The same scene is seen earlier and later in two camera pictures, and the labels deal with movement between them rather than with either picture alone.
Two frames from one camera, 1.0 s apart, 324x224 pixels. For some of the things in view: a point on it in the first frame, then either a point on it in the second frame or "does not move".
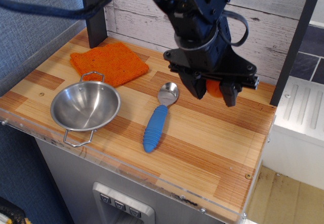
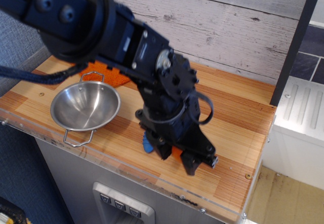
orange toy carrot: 213,87 to 176,153
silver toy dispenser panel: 115,207 does not move
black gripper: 234,68 to 187,135
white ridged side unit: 295,146 does not move
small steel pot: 81,107 does not move
